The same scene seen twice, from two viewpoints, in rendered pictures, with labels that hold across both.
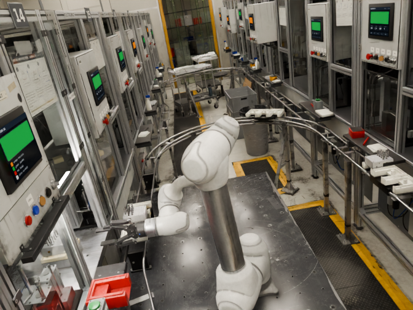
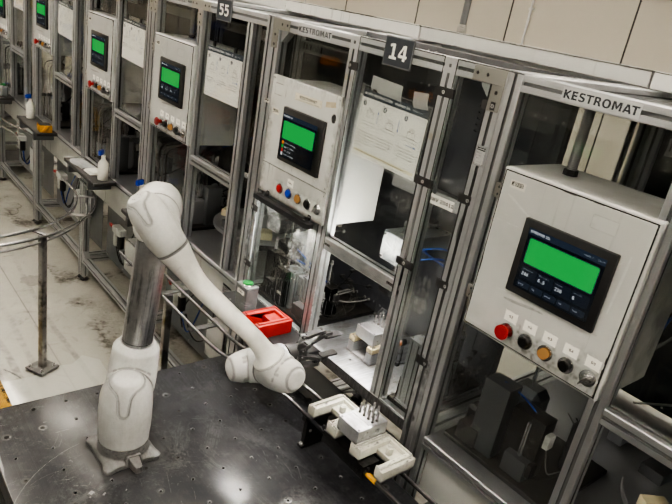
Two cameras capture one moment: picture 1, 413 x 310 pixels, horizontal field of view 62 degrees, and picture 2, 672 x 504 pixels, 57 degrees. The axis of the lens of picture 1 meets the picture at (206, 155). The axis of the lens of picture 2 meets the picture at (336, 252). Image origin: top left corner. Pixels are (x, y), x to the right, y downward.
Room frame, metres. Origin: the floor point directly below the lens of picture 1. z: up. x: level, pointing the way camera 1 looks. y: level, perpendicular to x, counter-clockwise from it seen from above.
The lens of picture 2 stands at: (2.82, -0.77, 2.11)
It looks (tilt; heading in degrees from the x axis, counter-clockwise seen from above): 21 degrees down; 138
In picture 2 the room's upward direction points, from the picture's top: 11 degrees clockwise
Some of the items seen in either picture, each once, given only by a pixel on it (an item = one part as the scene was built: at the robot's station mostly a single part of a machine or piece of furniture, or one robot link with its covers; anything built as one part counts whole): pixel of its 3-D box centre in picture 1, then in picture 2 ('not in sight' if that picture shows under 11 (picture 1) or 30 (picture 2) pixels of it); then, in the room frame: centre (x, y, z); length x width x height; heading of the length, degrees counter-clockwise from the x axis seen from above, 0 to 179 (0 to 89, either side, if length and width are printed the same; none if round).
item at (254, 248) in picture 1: (251, 258); (125, 404); (1.26, -0.12, 0.85); 0.18 x 0.16 x 0.22; 153
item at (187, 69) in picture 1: (193, 87); not in sight; (7.03, 0.02, 0.48); 0.88 x 0.56 x 0.96; 109
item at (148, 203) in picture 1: (138, 224); (357, 440); (1.71, 0.46, 0.84); 0.36 x 0.14 x 0.10; 1
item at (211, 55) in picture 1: (207, 74); not in sight; (8.31, -0.36, 0.48); 0.84 x 0.58 x 0.97; 9
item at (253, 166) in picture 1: (260, 174); not in sight; (3.64, -0.60, 0.01); 1.00 x 0.55 x 0.01; 1
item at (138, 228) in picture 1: (136, 230); (295, 352); (1.40, 0.40, 1.00); 0.09 x 0.07 x 0.08; 91
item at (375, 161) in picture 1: (378, 158); not in sight; (1.85, -1.04, 0.92); 0.13 x 0.10 x 0.09; 91
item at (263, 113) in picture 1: (265, 115); not in sight; (3.31, -0.66, 0.84); 0.37 x 0.14 x 0.10; 59
